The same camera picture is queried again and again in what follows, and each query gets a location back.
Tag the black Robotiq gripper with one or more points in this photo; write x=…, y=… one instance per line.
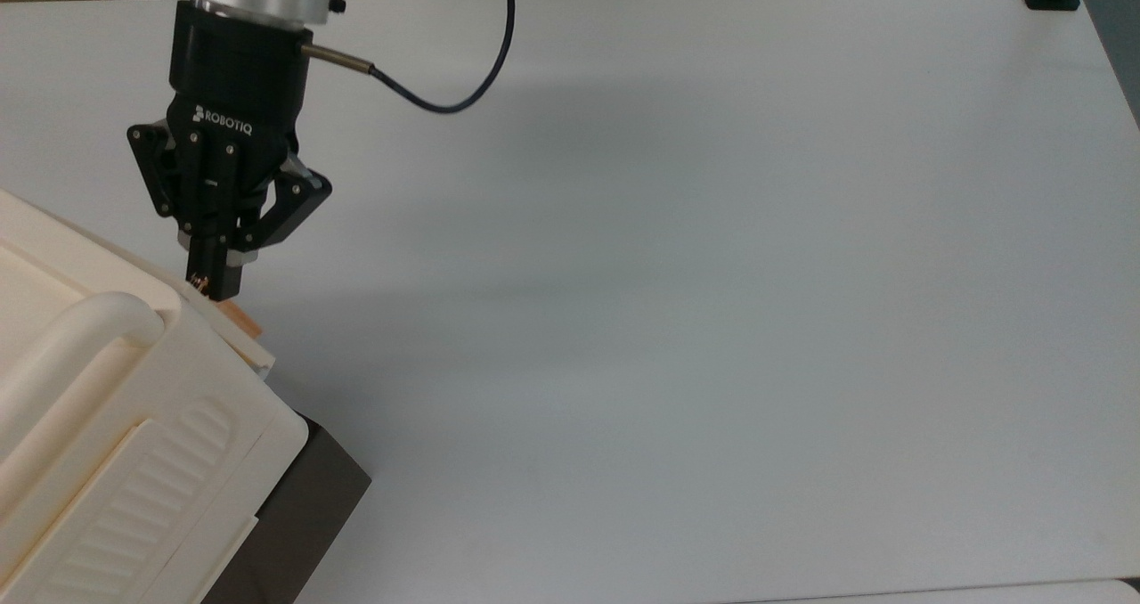
x=233, y=96

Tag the dark brown cabinet base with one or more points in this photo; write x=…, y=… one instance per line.
x=303, y=515

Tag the cream plastic box lid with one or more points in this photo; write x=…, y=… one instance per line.
x=107, y=461

